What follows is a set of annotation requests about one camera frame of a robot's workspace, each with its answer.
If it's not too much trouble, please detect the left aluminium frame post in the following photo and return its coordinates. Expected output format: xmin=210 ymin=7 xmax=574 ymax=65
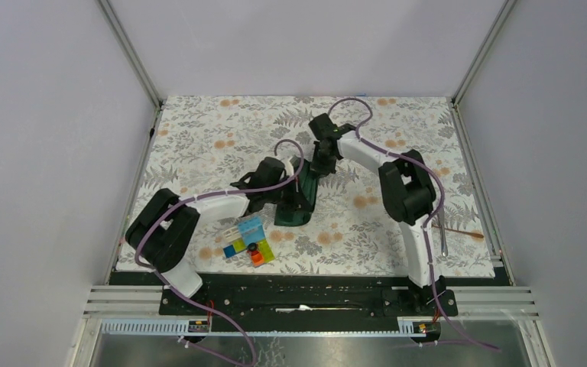
xmin=95 ymin=0 xmax=163 ymax=109

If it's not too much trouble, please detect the silver table knife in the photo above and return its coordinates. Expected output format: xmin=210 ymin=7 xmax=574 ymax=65
xmin=436 ymin=208 xmax=449 ymax=257

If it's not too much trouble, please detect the aluminium frame post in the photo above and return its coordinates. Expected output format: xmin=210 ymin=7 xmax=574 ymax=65
xmin=95 ymin=0 xmax=163 ymax=109
xmin=451 ymin=0 xmax=519 ymax=106

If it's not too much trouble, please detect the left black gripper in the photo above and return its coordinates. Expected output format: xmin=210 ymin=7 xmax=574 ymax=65
xmin=264 ymin=174 xmax=313 ymax=213

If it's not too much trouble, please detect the dark green cloth napkin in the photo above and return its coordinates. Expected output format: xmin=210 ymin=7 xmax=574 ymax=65
xmin=274 ymin=158 xmax=319 ymax=227

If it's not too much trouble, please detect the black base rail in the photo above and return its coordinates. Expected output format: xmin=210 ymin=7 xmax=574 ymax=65
xmin=86 ymin=272 xmax=533 ymax=334

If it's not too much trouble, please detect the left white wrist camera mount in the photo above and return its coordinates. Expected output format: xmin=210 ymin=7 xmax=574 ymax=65
xmin=281 ymin=157 xmax=296 ymax=177

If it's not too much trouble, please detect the right aluminium frame post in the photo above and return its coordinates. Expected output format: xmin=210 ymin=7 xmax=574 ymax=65
xmin=451 ymin=0 xmax=519 ymax=106

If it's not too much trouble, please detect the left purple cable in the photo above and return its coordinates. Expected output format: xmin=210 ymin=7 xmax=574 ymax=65
xmin=134 ymin=139 xmax=306 ymax=367

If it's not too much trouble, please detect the colourful toy brick assembly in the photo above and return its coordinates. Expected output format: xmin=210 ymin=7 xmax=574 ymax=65
xmin=222 ymin=217 xmax=275 ymax=268

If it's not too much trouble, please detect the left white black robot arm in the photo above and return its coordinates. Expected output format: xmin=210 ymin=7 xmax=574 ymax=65
xmin=124 ymin=157 xmax=304 ymax=314

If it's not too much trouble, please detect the copper spoon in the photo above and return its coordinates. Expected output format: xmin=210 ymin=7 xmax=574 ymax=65
xmin=432 ymin=225 xmax=485 ymax=239

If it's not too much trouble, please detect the purple cable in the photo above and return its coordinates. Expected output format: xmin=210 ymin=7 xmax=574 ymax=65
xmin=134 ymin=139 xmax=306 ymax=367
xmin=326 ymin=97 xmax=501 ymax=352

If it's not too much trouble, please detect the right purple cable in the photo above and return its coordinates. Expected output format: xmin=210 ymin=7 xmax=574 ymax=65
xmin=326 ymin=97 xmax=501 ymax=352

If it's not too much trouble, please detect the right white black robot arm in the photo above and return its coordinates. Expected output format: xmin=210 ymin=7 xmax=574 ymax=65
xmin=309 ymin=113 xmax=440 ymax=315

